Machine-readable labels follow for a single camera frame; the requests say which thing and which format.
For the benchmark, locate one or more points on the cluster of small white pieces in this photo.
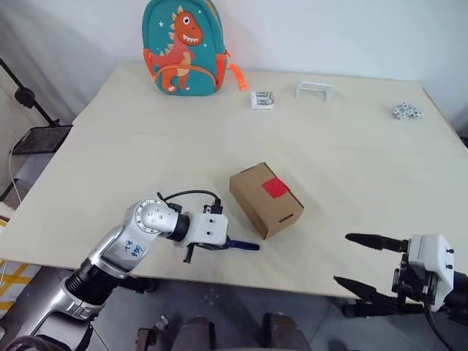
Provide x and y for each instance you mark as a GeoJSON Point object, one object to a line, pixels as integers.
{"type": "Point", "coordinates": [405, 111]}

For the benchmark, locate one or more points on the black stand tray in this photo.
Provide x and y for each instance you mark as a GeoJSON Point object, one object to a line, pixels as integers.
{"type": "Point", "coordinates": [42, 140]}

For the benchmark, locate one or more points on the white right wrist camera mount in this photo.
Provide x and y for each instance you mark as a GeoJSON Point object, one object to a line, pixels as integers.
{"type": "Point", "coordinates": [431, 252]}

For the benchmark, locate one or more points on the blue pen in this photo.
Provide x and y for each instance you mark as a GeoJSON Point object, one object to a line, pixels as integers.
{"type": "Point", "coordinates": [245, 245]}

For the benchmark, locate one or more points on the white frame stand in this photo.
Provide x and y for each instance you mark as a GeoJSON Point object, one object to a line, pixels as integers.
{"type": "Point", "coordinates": [315, 87]}

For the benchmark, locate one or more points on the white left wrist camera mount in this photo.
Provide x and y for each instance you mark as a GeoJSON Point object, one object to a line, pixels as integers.
{"type": "Point", "coordinates": [210, 228]}

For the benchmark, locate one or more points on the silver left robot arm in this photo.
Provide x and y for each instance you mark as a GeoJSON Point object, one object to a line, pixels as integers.
{"type": "Point", "coordinates": [109, 248]}

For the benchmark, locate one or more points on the small white printed box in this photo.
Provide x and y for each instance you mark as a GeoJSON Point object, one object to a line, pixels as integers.
{"type": "Point", "coordinates": [262, 100]}

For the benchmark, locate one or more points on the teal dinosaur backpack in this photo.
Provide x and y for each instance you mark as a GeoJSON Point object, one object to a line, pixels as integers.
{"type": "Point", "coordinates": [183, 55]}

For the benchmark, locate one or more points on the black table frame bar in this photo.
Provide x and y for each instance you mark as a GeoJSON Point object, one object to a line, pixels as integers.
{"type": "Point", "coordinates": [380, 310]}

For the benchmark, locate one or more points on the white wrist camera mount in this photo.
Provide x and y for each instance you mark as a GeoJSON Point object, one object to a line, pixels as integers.
{"type": "Point", "coordinates": [210, 228]}
{"type": "Point", "coordinates": [431, 252]}

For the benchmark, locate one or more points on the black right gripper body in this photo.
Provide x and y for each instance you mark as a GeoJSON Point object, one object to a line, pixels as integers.
{"type": "Point", "coordinates": [413, 285]}

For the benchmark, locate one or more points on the brown cardboard box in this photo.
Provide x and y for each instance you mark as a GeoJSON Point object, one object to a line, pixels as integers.
{"type": "Point", "coordinates": [261, 212]}

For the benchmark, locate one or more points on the dark rounded shape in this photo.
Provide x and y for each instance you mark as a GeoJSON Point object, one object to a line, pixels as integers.
{"type": "Point", "coordinates": [287, 334]}
{"type": "Point", "coordinates": [195, 334]}

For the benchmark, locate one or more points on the red tape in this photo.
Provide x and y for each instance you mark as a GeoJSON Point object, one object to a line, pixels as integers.
{"type": "Point", "coordinates": [275, 188]}

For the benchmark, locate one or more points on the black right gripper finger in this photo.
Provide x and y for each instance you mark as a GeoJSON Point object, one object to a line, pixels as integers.
{"type": "Point", "coordinates": [380, 242]}
{"type": "Point", "coordinates": [365, 291]}

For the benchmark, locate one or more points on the black stand pole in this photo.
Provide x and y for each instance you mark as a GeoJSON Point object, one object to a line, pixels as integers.
{"type": "Point", "coordinates": [25, 96]}

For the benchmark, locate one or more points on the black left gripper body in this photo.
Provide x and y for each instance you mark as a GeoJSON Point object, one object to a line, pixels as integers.
{"type": "Point", "coordinates": [215, 248]}

